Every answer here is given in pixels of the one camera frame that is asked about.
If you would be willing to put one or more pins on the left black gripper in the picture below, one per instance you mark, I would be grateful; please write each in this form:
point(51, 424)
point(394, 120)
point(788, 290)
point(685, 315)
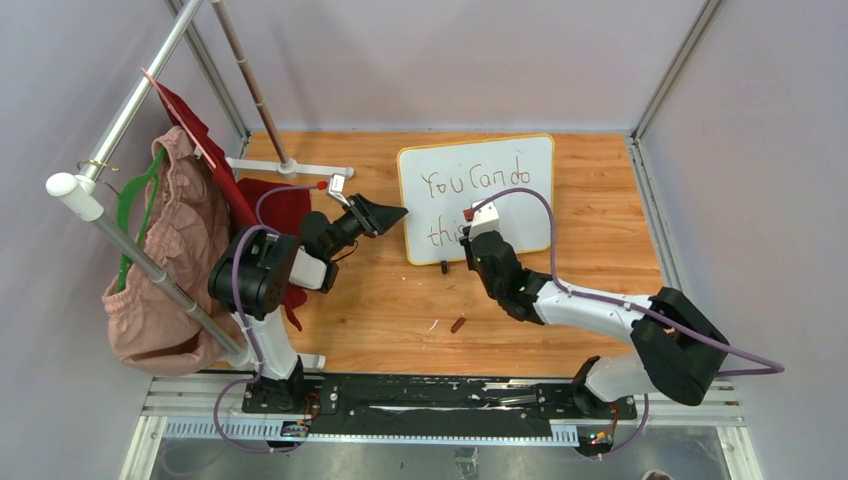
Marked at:
point(372, 219)

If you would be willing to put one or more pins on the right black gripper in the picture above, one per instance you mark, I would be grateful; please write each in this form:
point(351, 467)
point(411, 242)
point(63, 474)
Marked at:
point(466, 241)

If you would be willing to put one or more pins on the brown marker cap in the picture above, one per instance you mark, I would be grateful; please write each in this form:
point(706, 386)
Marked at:
point(457, 325)

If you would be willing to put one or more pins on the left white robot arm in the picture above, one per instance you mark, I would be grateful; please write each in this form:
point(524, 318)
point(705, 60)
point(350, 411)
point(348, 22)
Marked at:
point(251, 280)

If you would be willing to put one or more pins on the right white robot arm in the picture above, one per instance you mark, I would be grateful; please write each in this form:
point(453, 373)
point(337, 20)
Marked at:
point(674, 345)

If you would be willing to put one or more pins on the red garment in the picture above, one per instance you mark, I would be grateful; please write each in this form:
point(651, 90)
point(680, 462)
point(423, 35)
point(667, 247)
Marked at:
point(251, 201)

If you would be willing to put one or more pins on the pink garment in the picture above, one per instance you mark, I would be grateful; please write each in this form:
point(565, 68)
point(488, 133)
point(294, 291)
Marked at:
point(188, 233)

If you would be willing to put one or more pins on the pink hanger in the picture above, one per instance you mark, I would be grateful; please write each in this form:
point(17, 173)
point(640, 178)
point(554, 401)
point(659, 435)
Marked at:
point(174, 112)

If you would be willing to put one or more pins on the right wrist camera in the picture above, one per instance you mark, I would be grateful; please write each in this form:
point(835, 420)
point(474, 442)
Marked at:
point(481, 218)

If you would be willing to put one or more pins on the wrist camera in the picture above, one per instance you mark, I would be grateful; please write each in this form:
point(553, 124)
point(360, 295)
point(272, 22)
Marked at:
point(335, 189)
point(481, 218)

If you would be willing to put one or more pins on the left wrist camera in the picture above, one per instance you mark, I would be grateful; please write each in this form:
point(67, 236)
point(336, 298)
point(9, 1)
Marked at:
point(335, 189)

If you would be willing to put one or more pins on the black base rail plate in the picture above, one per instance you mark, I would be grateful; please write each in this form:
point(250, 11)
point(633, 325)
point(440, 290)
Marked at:
point(416, 408)

